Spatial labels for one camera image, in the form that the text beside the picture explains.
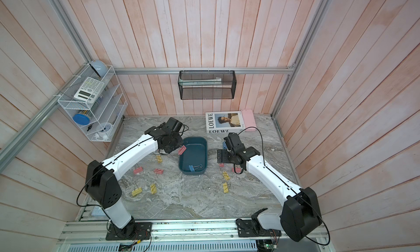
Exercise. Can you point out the yellow blue calculator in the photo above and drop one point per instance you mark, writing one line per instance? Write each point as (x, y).
(98, 212)

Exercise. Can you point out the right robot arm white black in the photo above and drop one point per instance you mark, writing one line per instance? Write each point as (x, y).
(300, 212)

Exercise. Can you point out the white cup on shelf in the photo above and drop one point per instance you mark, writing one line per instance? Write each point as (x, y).
(103, 130)

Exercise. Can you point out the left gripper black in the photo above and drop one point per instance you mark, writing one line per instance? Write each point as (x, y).
(180, 141)

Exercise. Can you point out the white calculator on shelf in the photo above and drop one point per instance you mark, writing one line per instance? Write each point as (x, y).
(89, 90)

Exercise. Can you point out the white LOEWE book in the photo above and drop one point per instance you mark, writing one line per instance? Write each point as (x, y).
(224, 122)

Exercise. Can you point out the black mesh wall basket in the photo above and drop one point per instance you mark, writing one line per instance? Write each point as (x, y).
(226, 91)

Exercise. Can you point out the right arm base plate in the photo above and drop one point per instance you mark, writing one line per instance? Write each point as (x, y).
(251, 228)

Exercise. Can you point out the pink case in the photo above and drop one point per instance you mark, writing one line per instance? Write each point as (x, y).
(249, 120)

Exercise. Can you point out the teal plastic storage box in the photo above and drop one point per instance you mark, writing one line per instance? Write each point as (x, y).
(195, 154)

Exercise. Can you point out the aluminium front rail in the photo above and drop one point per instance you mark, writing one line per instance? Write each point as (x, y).
(86, 232)

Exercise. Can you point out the blue lid container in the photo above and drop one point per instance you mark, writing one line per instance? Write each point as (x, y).
(81, 118)

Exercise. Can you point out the papers in mesh basket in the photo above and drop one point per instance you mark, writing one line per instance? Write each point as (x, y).
(201, 82)

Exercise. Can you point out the yellow binder clip lowest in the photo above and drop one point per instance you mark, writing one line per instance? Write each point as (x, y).
(225, 188)

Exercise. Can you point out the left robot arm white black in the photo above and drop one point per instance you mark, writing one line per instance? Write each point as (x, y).
(102, 177)

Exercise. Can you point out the white wire wall shelf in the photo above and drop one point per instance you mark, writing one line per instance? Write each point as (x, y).
(109, 107)

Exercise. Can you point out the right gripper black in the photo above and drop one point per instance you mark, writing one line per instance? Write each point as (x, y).
(224, 159)

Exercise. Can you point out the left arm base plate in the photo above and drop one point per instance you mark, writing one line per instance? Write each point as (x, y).
(132, 231)

